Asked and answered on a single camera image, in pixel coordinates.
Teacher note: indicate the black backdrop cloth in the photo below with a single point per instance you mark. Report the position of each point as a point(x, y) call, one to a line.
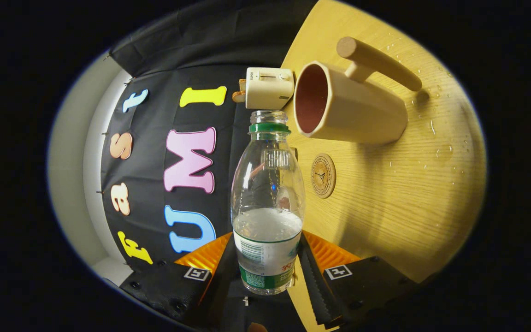
point(155, 120)

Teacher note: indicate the round wooden coaster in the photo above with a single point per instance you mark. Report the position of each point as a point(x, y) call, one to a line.
point(323, 175)

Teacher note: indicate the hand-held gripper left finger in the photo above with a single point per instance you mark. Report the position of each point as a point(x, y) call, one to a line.
point(168, 288)

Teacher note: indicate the toast bread slice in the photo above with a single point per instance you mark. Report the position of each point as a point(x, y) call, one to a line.
point(239, 94)

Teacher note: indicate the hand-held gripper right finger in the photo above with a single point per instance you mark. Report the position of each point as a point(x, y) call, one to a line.
point(314, 286)

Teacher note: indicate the wooden table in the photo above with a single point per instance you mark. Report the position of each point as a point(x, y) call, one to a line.
point(394, 198)

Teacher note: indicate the clear plastic juice bottle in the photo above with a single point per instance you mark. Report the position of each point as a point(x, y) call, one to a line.
point(268, 230)

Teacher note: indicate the white toaster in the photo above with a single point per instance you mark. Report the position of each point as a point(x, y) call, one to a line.
point(268, 90)

